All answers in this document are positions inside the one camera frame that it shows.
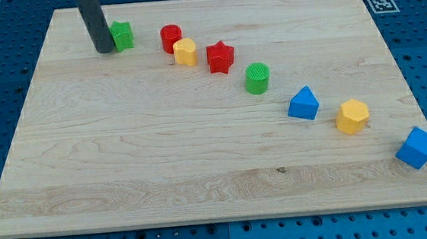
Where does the green star block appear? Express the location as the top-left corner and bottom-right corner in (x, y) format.
(110, 21), (135, 52)

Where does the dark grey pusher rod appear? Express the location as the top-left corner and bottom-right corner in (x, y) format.
(75, 0), (115, 53)

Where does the white fiducial marker tag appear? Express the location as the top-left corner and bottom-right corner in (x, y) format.
(367, 0), (400, 14)

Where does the blue triangular prism block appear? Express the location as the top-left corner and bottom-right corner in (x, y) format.
(287, 85), (320, 120)

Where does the light wooden board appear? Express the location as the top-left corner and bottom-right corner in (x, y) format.
(0, 0), (427, 239)

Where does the yellow hexagon block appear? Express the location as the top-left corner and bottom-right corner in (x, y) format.
(336, 99), (370, 135)

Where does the yellow heart block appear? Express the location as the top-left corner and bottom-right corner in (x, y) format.
(173, 37), (198, 66)

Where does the red star block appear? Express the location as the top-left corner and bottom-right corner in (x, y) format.
(206, 41), (235, 74)

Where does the red cylinder block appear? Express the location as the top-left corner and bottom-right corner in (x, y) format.
(160, 24), (183, 54)

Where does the green cylinder block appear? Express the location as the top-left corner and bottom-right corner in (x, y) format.
(245, 62), (270, 95)

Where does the blue cube block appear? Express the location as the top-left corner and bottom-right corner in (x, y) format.
(395, 127), (427, 169)

